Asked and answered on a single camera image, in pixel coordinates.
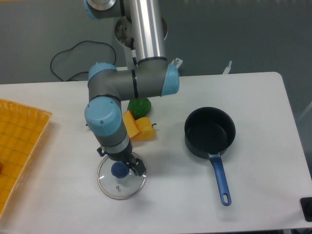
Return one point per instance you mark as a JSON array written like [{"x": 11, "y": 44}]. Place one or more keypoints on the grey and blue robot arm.
[{"x": 151, "y": 76}]

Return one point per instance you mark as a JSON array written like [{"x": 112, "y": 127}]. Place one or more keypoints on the dark saucepan with blue handle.
[{"x": 209, "y": 132}]

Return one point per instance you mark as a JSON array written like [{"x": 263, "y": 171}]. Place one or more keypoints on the glass lid with blue knob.
[{"x": 115, "y": 182}]

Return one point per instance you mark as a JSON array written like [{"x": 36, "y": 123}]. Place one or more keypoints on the yellow plastic basket tray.
[{"x": 21, "y": 129}]

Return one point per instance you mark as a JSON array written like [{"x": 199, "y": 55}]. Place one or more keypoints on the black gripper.
[{"x": 128, "y": 160}]

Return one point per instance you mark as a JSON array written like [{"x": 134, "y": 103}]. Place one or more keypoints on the black box at table edge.
[{"x": 306, "y": 205}]

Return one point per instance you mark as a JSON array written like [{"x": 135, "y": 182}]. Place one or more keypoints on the green toy bell pepper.
[{"x": 139, "y": 107}]

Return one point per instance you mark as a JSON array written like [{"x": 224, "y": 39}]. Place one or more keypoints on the yellow toy bell pepper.
[{"x": 146, "y": 129}]

